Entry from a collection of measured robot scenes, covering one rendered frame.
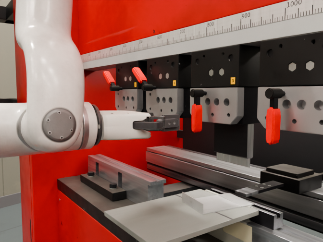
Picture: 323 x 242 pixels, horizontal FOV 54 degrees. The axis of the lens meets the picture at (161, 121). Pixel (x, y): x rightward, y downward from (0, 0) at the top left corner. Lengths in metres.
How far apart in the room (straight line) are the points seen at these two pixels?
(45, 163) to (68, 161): 0.10
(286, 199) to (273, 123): 0.43
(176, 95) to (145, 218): 0.33
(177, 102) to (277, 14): 0.33
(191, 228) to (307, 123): 0.27
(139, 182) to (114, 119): 0.52
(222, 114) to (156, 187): 0.42
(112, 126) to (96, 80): 0.93
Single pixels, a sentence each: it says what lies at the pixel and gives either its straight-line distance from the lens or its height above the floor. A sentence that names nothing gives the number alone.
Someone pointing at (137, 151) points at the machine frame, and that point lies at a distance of 1.59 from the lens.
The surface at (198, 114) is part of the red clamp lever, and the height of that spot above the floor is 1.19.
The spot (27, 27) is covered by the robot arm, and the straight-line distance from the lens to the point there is 0.54.
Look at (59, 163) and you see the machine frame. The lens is 1.43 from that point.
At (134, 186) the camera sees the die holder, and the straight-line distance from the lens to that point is 1.07.
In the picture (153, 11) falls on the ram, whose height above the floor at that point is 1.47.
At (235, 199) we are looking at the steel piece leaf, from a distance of 0.75.
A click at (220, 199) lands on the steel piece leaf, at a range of 0.74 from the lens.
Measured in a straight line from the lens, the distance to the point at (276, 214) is 0.69.
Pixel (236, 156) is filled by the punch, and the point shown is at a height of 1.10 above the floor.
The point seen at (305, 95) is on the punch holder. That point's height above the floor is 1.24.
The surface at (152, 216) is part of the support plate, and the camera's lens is 0.65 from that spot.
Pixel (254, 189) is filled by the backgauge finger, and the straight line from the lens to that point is 0.83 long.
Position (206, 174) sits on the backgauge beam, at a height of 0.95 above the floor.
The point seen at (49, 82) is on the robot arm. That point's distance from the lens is 0.45.
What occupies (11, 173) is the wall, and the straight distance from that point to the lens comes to 3.89.
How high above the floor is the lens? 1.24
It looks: 5 degrees down
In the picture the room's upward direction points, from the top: straight up
